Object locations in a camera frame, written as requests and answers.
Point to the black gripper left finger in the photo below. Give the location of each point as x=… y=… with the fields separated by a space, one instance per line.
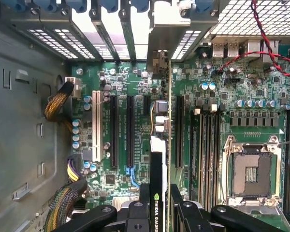
x=140 y=217

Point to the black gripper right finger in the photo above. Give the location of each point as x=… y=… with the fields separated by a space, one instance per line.
x=183 y=217

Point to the silver chipset heatsink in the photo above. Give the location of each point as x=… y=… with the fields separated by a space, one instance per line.
x=125 y=203

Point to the black RAM slot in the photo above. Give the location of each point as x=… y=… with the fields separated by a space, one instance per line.
x=289 y=169
x=210 y=157
x=203 y=157
x=216 y=157
x=196 y=111

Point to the metal socket cover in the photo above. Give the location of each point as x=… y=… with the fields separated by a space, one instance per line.
x=253 y=205

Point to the CPU socket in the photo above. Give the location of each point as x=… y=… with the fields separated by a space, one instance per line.
x=251 y=174

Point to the white expansion slot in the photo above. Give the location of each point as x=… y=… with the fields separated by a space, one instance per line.
x=96 y=125

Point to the short black expansion slot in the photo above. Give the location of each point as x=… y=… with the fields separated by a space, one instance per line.
x=146 y=105

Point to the green Dell motherboard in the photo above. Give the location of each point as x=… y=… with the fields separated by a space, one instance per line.
x=135 y=72

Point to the open PC case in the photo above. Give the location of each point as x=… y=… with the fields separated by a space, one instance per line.
x=19 y=120

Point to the blue slot retention clip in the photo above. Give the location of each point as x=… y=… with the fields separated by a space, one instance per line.
x=15 y=4
x=206 y=6
x=76 y=6
x=110 y=6
x=139 y=5
x=45 y=5

